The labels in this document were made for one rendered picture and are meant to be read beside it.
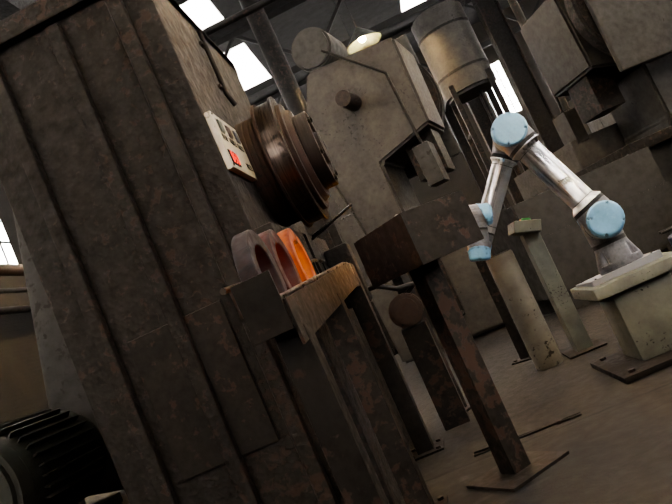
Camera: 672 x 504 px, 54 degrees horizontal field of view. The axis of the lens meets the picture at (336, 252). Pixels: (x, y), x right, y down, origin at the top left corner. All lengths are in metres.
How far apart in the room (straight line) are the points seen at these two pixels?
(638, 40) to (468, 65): 5.90
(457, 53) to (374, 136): 6.28
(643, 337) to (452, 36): 9.28
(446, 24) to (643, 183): 7.17
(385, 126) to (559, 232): 1.54
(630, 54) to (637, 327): 3.33
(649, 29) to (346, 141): 2.36
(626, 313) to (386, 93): 3.14
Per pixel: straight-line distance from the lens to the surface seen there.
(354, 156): 5.09
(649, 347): 2.39
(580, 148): 6.03
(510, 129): 2.28
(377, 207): 5.02
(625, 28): 5.51
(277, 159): 2.15
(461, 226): 1.69
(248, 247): 1.17
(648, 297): 2.38
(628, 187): 4.61
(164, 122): 1.97
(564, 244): 4.34
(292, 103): 10.72
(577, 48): 5.65
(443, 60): 11.25
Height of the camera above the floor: 0.55
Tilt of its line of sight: 5 degrees up
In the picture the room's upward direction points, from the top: 24 degrees counter-clockwise
